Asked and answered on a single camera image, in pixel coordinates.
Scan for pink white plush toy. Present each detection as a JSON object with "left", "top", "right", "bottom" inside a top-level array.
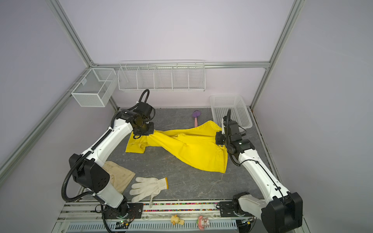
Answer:
[{"left": 197, "top": 216, "right": 210, "bottom": 231}]

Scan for white plastic perforated basket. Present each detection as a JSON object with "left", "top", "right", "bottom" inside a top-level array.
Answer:
[{"left": 210, "top": 94, "right": 253, "bottom": 129}]

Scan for yellow trousers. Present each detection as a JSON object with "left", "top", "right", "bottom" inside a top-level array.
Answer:
[{"left": 126, "top": 121, "right": 228, "bottom": 173}]

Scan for small white mesh wire box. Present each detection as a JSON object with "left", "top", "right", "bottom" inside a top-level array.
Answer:
[{"left": 71, "top": 68, "right": 118, "bottom": 107}]

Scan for purple pink hair brush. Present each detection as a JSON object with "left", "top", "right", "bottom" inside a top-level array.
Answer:
[{"left": 192, "top": 110, "right": 201, "bottom": 128}]

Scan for long white wire rack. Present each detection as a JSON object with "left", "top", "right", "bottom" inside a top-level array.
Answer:
[{"left": 118, "top": 60, "right": 206, "bottom": 91}]

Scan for white knitted work glove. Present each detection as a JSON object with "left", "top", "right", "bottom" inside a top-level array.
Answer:
[{"left": 129, "top": 177, "right": 169, "bottom": 208}]

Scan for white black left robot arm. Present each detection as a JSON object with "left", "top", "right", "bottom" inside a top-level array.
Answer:
[{"left": 61, "top": 89, "right": 155, "bottom": 217}]

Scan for aluminium frame bar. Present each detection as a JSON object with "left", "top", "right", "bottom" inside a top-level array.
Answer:
[
  {"left": 92, "top": 60, "right": 271, "bottom": 69},
  {"left": 1, "top": 67, "right": 90, "bottom": 186}
]

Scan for aluminium frame corner post right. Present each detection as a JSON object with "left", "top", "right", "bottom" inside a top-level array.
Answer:
[{"left": 250, "top": 0, "right": 306, "bottom": 110}]

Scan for yellow duck toy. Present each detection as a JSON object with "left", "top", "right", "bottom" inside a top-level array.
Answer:
[{"left": 170, "top": 215, "right": 185, "bottom": 226}]

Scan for aluminium frame corner post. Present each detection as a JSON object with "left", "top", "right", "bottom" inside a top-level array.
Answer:
[
  {"left": 250, "top": 0, "right": 306, "bottom": 110},
  {"left": 46, "top": 0, "right": 95, "bottom": 67}
]

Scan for beige leather work glove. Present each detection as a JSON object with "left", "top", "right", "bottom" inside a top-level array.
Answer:
[{"left": 103, "top": 161, "right": 135, "bottom": 193}]

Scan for aluminium frame corner post left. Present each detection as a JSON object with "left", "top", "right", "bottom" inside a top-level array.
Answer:
[{"left": 46, "top": 0, "right": 95, "bottom": 67}]

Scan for aluminium frame back top bar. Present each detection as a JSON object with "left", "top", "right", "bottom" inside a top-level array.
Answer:
[{"left": 92, "top": 60, "right": 271, "bottom": 69}]

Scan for aluminium frame left side bar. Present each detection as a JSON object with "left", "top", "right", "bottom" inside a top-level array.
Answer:
[{"left": 1, "top": 67, "right": 90, "bottom": 186}]

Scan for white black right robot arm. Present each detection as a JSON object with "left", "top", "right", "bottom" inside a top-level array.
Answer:
[{"left": 216, "top": 110, "right": 303, "bottom": 233}]

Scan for aluminium front mounting rail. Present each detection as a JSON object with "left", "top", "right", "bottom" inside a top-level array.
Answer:
[{"left": 52, "top": 200, "right": 266, "bottom": 233}]

